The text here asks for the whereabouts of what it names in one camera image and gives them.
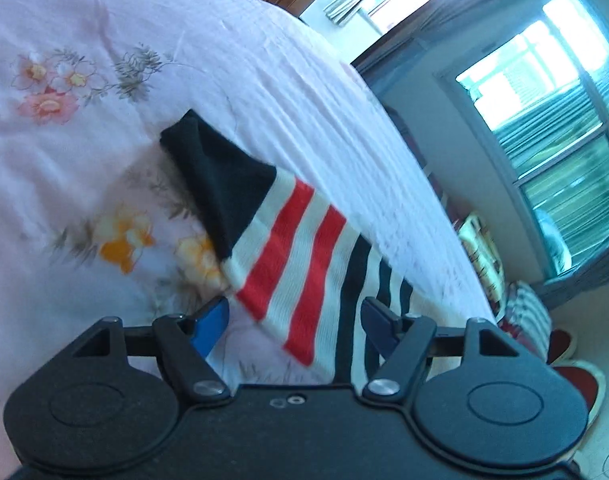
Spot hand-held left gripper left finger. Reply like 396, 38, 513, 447
73, 296, 234, 404

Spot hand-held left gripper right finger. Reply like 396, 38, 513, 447
361, 297, 531, 402

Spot red black striped knit sweater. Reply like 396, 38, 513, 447
159, 109, 478, 387

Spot folded printed blanket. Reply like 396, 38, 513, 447
457, 212, 506, 313

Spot striped pillow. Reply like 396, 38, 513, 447
502, 280, 554, 363

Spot pale blue cloth bundle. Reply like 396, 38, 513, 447
533, 209, 571, 273

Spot red white headboard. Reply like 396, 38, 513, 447
545, 327, 608, 433

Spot pink floral bed sheet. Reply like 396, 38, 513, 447
0, 0, 500, 461

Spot large sliding window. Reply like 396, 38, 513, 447
455, 0, 609, 281

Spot grey curtain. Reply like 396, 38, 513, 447
352, 0, 590, 78

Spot white sheer curtain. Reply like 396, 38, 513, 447
323, 0, 385, 27

